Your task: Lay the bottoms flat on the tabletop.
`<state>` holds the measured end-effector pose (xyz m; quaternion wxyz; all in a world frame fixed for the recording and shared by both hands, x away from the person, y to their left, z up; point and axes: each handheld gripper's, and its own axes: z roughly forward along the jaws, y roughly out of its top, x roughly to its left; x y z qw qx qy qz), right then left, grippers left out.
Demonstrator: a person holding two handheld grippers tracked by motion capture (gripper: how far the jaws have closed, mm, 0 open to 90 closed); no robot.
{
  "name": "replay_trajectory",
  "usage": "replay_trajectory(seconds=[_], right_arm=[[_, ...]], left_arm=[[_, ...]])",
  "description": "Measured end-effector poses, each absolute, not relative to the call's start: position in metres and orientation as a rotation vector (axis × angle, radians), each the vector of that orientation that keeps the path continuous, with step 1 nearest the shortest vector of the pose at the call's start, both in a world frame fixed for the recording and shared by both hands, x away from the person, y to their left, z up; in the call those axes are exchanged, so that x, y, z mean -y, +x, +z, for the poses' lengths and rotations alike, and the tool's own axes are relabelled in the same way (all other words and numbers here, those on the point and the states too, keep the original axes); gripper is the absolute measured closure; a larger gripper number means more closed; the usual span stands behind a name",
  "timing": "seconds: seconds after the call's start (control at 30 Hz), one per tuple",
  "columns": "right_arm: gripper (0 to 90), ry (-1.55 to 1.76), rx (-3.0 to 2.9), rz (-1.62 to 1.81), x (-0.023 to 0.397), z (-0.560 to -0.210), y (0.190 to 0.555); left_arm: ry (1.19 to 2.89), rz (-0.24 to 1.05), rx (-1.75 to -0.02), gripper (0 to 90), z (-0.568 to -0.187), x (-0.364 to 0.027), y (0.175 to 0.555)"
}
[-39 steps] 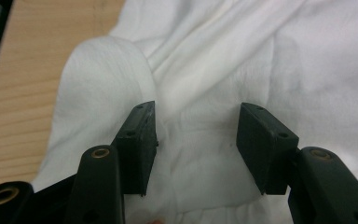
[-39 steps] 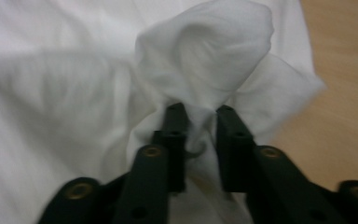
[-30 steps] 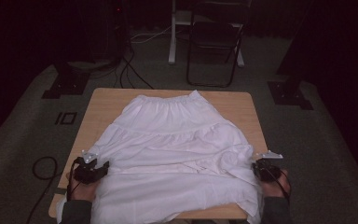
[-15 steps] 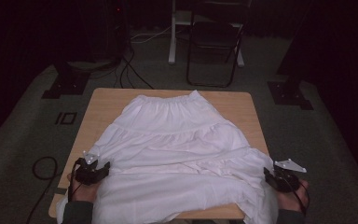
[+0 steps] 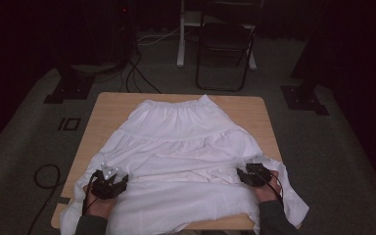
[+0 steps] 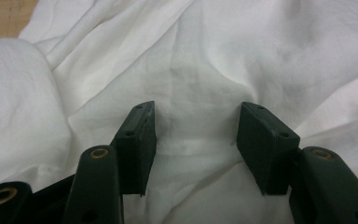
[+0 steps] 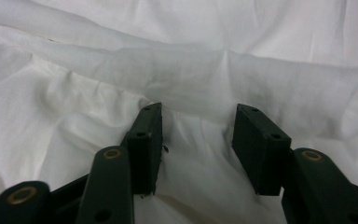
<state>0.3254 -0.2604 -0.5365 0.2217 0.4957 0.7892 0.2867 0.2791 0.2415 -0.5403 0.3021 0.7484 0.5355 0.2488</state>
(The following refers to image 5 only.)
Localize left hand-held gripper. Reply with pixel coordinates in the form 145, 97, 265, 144
90, 162, 130, 201

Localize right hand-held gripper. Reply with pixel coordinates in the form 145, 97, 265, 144
236, 155, 273, 188

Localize white skirt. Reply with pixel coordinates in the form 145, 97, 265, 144
59, 94, 310, 235

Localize person's right hand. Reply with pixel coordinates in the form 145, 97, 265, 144
252, 169, 284, 204

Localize person's left hand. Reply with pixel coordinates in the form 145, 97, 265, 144
82, 183, 119, 220

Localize black folding chair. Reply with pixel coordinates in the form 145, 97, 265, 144
194, 0, 266, 93

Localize white metal stand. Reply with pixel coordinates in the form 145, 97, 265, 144
175, 0, 259, 71

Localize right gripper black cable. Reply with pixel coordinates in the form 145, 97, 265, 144
256, 170, 285, 205

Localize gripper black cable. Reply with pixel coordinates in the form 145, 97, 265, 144
256, 170, 285, 205
81, 171, 100, 217

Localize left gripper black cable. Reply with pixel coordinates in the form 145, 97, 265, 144
81, 171, 100, 217

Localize black looped floor cable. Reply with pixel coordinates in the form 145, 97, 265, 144
26, 164, 62, 235

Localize black stand with base plate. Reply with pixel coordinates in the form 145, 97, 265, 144
280, 6, 330, 117
43, 62, 96, 105

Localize black cables behind table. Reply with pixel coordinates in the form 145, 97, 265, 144
119, 48, 163, 95

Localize white cable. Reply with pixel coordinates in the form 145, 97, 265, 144
136, 26, 181, 46

